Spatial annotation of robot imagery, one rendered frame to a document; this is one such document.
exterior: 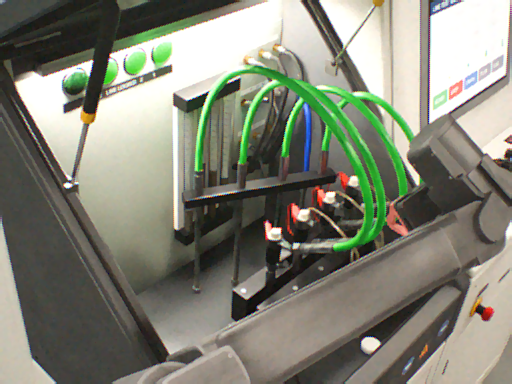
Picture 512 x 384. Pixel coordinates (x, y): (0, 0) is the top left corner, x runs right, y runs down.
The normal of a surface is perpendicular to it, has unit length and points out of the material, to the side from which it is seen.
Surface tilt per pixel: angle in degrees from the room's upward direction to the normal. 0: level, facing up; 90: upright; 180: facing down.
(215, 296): 0
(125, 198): 90
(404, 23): 76
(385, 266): 35
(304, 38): 90
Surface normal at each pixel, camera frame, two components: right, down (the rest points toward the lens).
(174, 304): 0.07, -0.80
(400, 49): 0.73, 0.24
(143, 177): 0.73, 0.44
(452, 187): -0.54, 0.58
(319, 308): 0.48, -0.40
